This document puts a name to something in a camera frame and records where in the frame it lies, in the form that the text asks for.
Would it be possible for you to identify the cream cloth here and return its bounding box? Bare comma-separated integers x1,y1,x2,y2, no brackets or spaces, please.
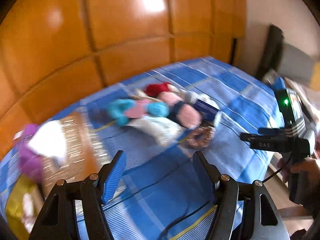
131,88,161,102

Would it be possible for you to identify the pink fuzzy towel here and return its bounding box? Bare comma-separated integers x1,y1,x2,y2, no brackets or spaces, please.
157,92,202,129

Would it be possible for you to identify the red fuzzy sock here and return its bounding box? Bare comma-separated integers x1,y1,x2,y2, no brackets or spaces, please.
144,82,179,98

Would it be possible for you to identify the person right hand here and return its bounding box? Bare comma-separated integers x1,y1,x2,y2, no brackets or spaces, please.
277,157,319,219

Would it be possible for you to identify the white wipes packet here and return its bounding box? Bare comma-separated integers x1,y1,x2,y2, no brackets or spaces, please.
126,115,185,146

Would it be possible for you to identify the wooden wardrobe wall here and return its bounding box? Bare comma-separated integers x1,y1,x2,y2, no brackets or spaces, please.
1,0,246,155

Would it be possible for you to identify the ornate silver gold tray box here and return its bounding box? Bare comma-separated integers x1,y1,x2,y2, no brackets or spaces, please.
42,112,112,197

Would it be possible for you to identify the blue plaid bed sheet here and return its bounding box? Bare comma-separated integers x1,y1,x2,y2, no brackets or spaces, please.
1,57,283,239

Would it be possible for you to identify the yellow bag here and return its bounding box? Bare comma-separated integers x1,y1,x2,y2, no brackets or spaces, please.
5,175,37,239

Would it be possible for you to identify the teal pink plush toy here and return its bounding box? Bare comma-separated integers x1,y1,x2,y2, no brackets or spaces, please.
107,99,169,126

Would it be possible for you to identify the black cable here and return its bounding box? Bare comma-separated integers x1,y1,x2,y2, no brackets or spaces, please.
156,154,293,240

